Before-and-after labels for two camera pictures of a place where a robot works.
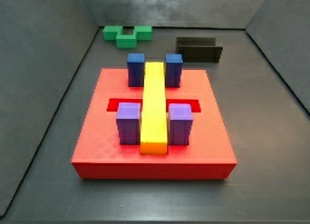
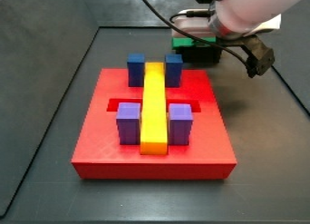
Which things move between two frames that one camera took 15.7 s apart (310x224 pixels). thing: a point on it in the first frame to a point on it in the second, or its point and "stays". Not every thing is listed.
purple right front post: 181,121 stays
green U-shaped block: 125,40 to 188,42
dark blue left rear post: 136,63 stays
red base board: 205,159 stays
